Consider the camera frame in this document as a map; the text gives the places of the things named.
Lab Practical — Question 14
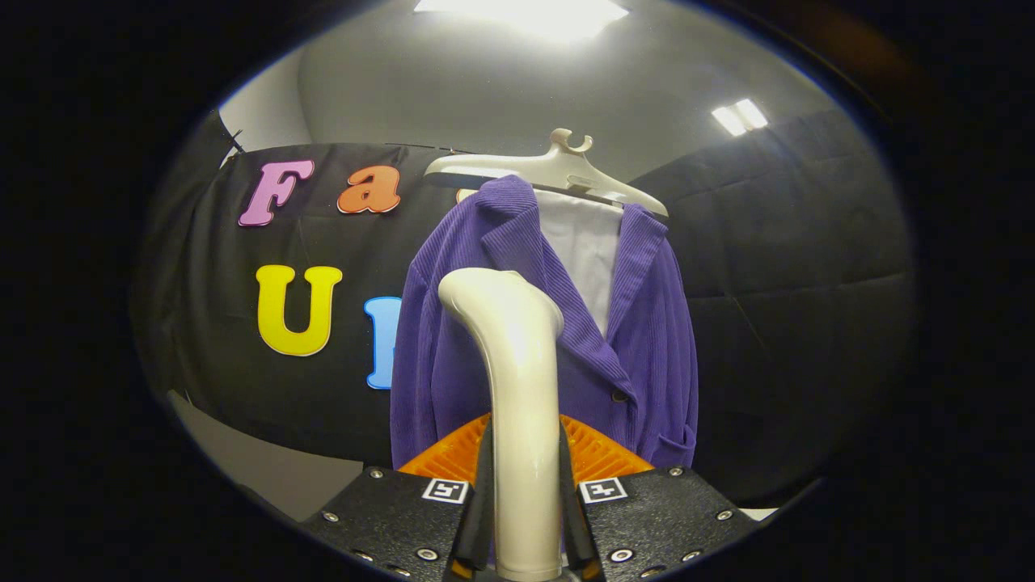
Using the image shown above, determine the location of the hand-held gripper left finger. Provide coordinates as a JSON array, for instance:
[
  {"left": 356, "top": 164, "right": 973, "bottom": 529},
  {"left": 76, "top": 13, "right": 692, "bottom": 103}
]
[{"left": 295, "top": 412, "right": 496, "bottom": 582}]

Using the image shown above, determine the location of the grey cabinet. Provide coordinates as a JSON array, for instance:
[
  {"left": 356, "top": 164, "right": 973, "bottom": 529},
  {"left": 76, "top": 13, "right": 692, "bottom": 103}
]
[{"left": 166, "top": 390, "right": 365, "bottom": 522}]

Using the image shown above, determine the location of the purple corduroy jacket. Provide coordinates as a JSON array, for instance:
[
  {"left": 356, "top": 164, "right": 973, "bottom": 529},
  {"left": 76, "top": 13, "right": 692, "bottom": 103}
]
[{"left": 390, "top": 175, "right": 700, "bottom": 471}]

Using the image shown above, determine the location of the large ceiling light panel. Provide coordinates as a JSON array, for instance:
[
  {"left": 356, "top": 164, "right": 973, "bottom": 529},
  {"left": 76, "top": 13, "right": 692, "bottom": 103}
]
[{"left": 412, "top": 0, "right": 630, "bottom": 41}]

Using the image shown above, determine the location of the white shirt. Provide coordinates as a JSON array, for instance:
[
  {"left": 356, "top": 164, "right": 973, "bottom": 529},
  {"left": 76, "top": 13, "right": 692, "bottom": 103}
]
[{"left": 534, "top": 190, "right": 623, "bottom": 336}]

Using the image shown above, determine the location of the white clothes hanger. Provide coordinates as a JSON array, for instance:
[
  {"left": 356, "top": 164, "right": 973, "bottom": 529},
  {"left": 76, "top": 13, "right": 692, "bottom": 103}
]
[{"left": 423, "top": 128, "right": 670, "bottom": 219}]

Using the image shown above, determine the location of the white garment steamer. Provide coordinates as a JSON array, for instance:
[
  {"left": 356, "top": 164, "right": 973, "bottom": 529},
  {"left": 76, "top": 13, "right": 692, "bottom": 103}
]
[{"left": 437, "top": 268, "right": 565, "bottom": 582}]

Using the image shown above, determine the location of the plain black curtain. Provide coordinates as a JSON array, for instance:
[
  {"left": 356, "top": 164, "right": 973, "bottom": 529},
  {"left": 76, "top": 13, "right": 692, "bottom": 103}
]
[
  {"left": 182, "top": 109, "right": 243, "bottom": 171},
  {"left": 627, "top": 109, "right": 919, "bottom": 506}
]

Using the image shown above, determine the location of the double ceiling light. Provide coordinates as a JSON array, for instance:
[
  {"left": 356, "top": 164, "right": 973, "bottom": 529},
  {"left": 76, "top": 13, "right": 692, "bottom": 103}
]
[{"left": 710, "top": 97, "right": 771, "bottom": 138}]

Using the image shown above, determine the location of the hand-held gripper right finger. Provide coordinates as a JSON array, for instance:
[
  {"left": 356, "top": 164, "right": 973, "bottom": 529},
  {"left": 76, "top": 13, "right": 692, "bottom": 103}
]
[{"left": 558, "top": 414, "right": 761, "bottom": 582}]

